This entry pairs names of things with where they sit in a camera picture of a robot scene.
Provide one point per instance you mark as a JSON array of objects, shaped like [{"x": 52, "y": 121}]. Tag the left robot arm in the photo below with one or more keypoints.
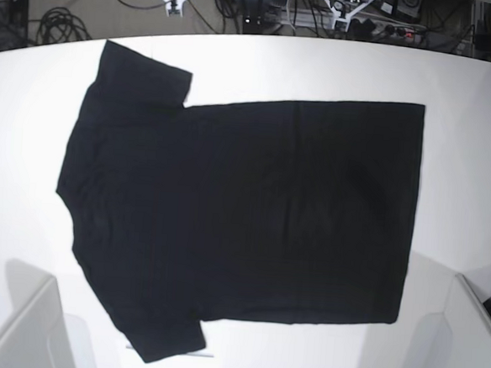
[{"x": 342, "y": 12}]

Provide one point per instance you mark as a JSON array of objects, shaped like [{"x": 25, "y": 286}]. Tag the white partition panel left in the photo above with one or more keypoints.
[{"x": 35, "y": 335}]

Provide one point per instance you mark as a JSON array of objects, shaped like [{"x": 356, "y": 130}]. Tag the black T-shirt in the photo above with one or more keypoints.
[{"x": 281, "y": 212}]

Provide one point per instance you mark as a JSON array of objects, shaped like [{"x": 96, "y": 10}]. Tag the white label plate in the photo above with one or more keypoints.
[{"x": 198, "y": 354}]

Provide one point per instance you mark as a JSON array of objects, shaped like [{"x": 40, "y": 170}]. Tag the white power strip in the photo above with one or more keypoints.
[{"x": 361, "y": 25}]

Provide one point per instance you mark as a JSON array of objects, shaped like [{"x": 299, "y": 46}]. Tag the white partition panel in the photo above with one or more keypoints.
[
  {"x": 35, "y": 335},
  {"x": 470, "y": 327}
]

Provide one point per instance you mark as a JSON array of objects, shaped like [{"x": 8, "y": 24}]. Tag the white partition panel right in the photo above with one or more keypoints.
[{"x": 470, "y": 327}]

